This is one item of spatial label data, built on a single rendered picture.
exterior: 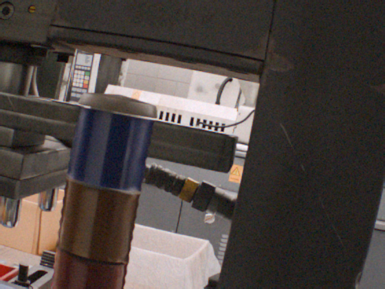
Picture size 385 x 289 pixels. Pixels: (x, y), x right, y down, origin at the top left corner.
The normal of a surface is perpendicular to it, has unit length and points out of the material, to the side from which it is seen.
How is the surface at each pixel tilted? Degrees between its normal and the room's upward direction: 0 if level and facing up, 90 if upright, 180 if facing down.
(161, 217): 90
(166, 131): 90
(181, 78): 90
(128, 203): 76
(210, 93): 90
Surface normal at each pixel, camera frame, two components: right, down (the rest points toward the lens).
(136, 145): 0.61, 0.41
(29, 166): 0.98, 0.20
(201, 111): 0.02, -0.63
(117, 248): 0.71, -0.07
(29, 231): -0.08, -0.04
